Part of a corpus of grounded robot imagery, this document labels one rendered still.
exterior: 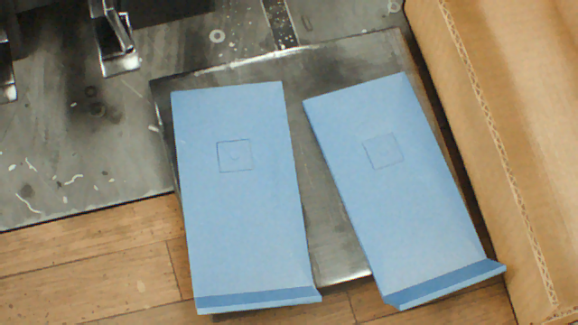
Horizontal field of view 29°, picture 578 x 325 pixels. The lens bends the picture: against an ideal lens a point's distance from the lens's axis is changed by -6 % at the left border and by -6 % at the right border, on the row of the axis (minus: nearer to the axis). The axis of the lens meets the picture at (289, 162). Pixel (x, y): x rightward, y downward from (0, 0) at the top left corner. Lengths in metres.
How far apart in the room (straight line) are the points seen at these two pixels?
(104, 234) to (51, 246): 0.04
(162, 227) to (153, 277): 0.03
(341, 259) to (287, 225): 0.04
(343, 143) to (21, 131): 0.21
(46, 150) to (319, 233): 0.18
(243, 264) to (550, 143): 0.23
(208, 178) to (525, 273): 0.20
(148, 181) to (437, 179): 0.18
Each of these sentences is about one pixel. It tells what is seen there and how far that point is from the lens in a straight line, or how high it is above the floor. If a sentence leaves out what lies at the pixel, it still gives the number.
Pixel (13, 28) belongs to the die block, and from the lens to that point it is 0.74.
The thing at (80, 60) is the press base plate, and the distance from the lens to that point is 0.77.
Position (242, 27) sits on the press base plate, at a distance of 0.78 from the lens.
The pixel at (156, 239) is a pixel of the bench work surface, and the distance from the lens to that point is 0.72.
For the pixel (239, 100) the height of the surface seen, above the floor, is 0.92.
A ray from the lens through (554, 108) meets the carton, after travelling 0.78.
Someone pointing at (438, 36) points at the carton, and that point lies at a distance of 0.74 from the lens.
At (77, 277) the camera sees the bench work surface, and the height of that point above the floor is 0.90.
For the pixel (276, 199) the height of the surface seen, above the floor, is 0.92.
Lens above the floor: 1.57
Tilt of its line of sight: 65 degrees down
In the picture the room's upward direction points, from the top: 9 degrees clockwise
